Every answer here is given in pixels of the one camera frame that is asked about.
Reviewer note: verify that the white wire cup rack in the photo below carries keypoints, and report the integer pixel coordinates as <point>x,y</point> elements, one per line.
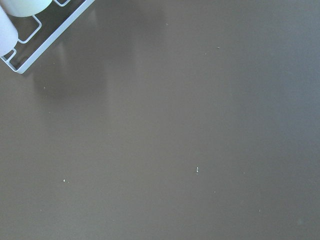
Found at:
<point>37,32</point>

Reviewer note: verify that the pink plastic cup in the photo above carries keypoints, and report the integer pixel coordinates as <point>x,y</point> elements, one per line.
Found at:
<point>8,34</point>

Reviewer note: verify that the white plastic cup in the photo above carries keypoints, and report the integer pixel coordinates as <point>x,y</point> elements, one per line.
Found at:
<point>24,8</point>

